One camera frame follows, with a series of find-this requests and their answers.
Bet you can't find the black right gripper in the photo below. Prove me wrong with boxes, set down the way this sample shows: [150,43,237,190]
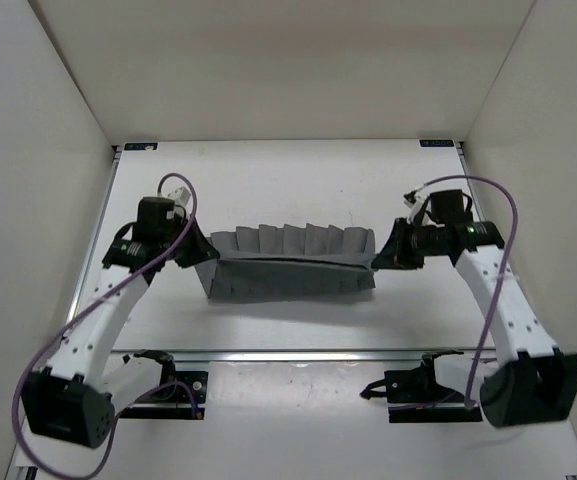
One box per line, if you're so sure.
[373,218,447,271]

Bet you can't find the grey pleated skirt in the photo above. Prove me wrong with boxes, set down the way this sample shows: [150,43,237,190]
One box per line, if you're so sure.
[195,224,376,303]

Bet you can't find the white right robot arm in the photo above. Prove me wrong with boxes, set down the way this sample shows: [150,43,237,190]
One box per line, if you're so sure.
[371,189,577,428]

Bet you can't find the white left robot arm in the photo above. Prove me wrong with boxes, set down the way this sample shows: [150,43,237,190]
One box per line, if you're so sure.
[21,190,219,449]

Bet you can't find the blue label sticker right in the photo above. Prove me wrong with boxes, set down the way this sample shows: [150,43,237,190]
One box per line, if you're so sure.
[419,139,455,148]

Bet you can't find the blue label sticker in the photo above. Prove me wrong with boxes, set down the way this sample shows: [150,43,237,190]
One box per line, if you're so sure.
[419,139,455,148]
[123,142,158,151]

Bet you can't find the blue label sticker left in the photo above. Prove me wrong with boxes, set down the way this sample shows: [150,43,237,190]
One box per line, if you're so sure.
[123,142,158,151]

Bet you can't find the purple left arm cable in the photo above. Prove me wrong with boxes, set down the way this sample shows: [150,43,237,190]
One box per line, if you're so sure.
[11,172,199,480]

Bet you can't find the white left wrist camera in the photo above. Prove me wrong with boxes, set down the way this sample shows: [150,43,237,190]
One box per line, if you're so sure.
[161,187,192,208]

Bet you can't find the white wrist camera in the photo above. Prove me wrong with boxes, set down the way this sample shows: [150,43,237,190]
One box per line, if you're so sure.
[403,189,429,225]
[161,187,192,208]

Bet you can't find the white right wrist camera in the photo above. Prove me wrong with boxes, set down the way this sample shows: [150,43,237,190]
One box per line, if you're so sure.
[403,189,429,225]

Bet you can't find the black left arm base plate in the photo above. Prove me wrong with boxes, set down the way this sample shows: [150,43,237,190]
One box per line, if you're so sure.
[120,370,209,421]

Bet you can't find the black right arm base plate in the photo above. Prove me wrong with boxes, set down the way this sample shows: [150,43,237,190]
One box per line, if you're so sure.
[360,366,483,424]

